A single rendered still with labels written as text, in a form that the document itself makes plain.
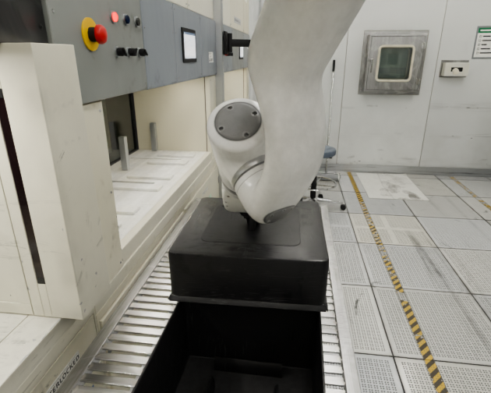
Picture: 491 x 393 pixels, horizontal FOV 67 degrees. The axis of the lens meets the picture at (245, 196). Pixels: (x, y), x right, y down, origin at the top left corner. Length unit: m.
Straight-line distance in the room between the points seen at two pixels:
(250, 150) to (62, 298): 0.54
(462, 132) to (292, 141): 4.76
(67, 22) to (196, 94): 1.30
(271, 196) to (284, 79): 0.14
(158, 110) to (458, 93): 3.71
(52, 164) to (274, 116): 0.45
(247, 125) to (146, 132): 1.78
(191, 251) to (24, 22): 0.48
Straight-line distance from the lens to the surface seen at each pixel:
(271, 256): 0.66
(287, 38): 0.39
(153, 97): 2.18
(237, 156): 0.47
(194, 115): 2.13
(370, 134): 4.85
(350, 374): 0.89
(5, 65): 0.74
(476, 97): 5.12
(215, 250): 0.67
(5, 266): 0.90
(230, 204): 0.67
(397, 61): 4.67
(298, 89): 0.41
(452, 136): 5.11
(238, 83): 3.58
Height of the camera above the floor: 1.38
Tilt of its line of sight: 21 degrees down
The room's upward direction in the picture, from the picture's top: straight up
